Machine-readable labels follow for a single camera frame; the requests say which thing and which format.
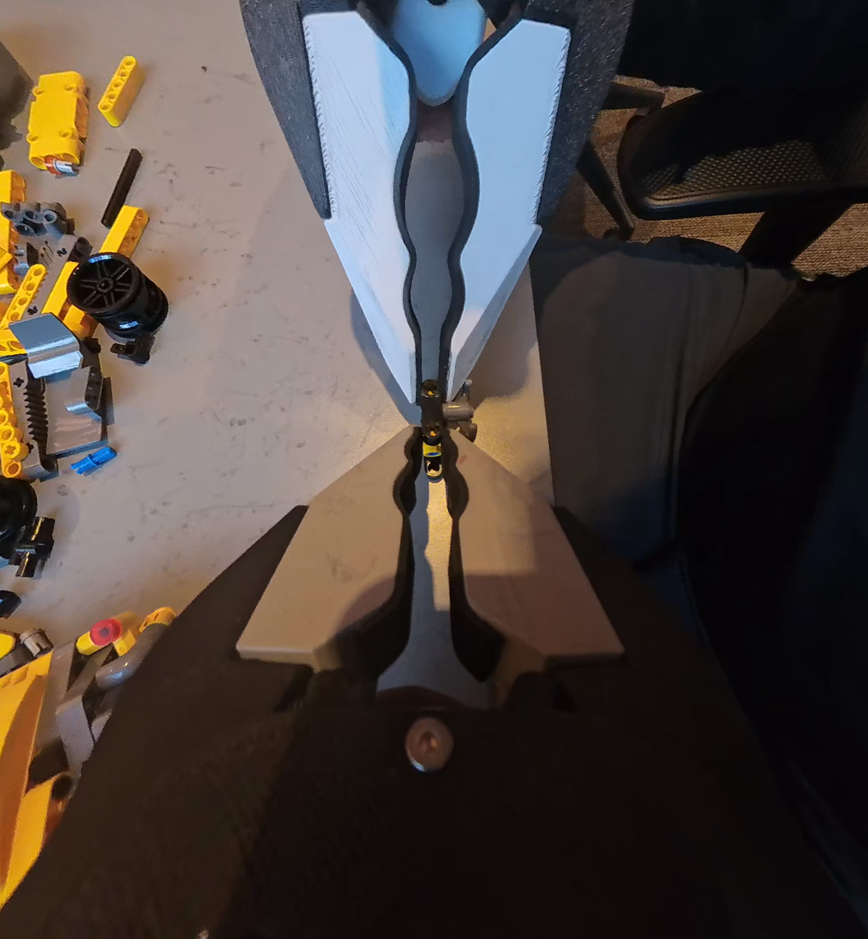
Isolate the grey digger bucket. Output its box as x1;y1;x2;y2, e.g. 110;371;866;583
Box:
8;314;115;478

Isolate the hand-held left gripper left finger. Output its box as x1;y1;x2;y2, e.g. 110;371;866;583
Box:
236;431;423;688

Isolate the dark grey claw connector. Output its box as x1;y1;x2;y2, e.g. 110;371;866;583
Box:
443;381;477;441

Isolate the short yellow holed beam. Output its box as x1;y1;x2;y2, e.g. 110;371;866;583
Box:
98;56;146;127

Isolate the long yellow holed beam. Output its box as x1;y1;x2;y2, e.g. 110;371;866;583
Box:
45;205;149;324

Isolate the black office chair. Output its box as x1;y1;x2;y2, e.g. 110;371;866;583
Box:
575;77;662;242

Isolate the black axle rod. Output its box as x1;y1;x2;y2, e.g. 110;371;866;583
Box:
101;149;143;227

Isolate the person's leg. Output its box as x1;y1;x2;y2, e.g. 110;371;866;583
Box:
533;238;801;566

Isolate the grey desk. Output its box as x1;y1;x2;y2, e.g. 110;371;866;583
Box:
0;0;556;705

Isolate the dark grey joint connector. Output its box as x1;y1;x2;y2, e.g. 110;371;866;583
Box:
1;201;75;237

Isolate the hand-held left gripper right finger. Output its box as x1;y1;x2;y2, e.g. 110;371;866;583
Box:
438;433;627;688

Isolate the black spoked wheel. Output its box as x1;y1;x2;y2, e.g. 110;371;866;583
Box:
67;253;169;335

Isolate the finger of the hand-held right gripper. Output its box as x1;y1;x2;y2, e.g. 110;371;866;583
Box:
302;9;429;406
443;16;574;391

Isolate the yellow motor block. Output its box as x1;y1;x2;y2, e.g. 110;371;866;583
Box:
26;71;89;177

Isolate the yellow toy vehicle assembly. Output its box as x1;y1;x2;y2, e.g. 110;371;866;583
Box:
0;607;178;933

